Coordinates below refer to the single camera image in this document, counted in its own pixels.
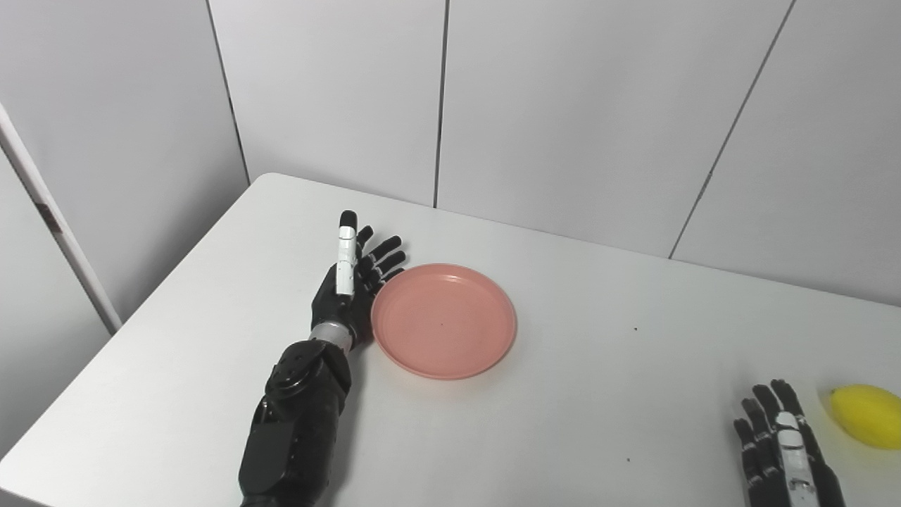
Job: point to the pink round plate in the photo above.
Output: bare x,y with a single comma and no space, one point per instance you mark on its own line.
443,320

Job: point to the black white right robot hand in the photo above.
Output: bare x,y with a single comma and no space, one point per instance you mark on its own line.
792,458

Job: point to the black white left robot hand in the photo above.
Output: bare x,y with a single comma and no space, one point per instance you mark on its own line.
345,296

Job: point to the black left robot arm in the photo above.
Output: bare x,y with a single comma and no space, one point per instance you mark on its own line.
295,422

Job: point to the white partition post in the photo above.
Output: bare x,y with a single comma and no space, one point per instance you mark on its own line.
56,225

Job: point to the yellow lemon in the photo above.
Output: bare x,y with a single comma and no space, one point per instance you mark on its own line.
869,415

